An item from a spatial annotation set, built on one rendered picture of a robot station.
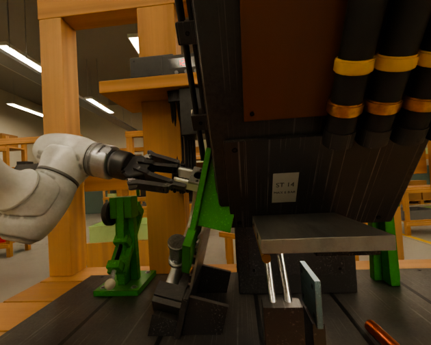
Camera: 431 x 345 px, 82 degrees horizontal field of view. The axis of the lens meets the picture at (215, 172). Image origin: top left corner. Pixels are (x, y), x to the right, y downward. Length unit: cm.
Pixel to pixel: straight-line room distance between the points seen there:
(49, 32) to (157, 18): 42
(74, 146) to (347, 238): 61
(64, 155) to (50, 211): 14
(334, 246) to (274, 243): 7
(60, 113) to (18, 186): 52
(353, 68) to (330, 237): 20
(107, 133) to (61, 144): 1100
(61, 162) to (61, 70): 54
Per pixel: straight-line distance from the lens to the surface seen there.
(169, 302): 57
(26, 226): 66
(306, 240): 34
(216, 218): 51
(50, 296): 98
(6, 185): 64
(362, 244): 36
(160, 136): 92
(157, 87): 84
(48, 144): 75
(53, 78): 117
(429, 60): 40
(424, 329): 69
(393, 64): 37
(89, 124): 1213
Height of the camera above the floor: 121
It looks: 1 degrees up
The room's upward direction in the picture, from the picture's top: 3 degrees counter-clockwise
